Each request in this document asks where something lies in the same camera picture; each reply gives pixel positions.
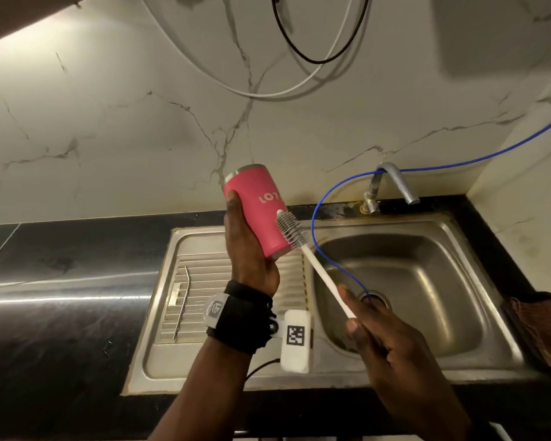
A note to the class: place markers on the person's left hand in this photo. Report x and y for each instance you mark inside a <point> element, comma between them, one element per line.
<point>248,261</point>

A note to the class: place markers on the person's right hand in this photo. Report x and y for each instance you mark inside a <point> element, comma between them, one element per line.
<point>404,376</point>

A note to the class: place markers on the pink steel tumbler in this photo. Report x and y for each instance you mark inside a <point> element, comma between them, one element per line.
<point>261,211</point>

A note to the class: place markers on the bent metal straw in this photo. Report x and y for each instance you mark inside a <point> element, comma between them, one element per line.
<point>182,303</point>

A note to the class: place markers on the person's left forearm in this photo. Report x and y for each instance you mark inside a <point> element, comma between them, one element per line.
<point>202,395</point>

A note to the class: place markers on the black left wrist band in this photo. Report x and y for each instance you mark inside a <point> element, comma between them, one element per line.
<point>243,316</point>

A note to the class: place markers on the black wrist band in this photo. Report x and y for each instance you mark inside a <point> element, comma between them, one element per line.
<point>243,316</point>
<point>486,431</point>

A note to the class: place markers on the white bottle brush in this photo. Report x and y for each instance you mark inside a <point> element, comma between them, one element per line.
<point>321,270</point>

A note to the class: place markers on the stainless steel sink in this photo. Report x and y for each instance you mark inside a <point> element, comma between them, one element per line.
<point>422,280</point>

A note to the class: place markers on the black right wrist band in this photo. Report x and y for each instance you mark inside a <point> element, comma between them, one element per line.
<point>486,431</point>

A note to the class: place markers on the metal faucet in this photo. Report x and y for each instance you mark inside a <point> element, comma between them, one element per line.
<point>401,183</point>

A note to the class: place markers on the thin blue tube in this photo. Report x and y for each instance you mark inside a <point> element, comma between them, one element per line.
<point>486,156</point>

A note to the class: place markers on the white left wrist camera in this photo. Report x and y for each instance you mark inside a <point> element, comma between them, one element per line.
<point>296,342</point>

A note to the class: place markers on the dark brown wall cabinet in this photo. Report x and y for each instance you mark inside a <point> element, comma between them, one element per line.
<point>18,13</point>

